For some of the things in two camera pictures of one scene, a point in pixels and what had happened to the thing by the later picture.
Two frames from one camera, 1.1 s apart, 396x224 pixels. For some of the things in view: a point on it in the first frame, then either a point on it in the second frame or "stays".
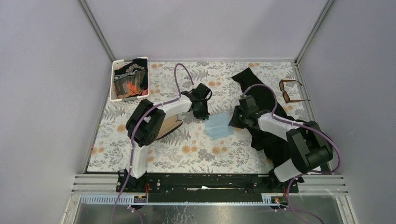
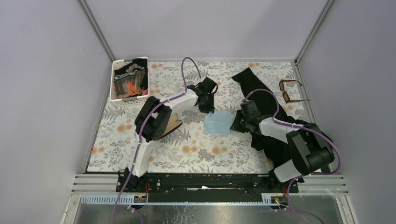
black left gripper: (204, 114) to (208, 107)
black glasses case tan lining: (170, 123) stays
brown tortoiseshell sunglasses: (286, 95) stays
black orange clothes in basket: (131, 80) stays
